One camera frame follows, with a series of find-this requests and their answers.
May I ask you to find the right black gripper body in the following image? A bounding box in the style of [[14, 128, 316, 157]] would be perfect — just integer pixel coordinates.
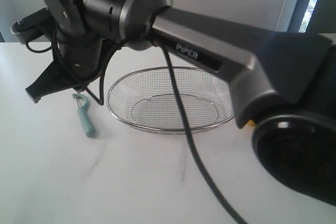
[[49, 31, 103, 92]]

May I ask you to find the teal vegetable peeler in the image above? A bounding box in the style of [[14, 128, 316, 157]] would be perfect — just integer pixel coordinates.
[[72, 93, 96, 138]]

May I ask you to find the yellow lemon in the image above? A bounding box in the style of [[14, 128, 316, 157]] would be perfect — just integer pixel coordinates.
[[247, 120, 256, 127]]

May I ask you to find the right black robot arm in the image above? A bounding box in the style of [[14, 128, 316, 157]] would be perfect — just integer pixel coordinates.
[[26, 0, 335, 205]]

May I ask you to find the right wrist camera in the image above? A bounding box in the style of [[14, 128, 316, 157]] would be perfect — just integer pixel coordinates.
[[10, 8, 56, 45]]

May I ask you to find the oval wire mesh basket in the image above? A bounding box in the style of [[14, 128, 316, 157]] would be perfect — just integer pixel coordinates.
[[106, 66, 234, 135]]

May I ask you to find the window with dark frame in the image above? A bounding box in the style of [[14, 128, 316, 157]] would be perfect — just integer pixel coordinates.
[[286, 0, 336, 34]]

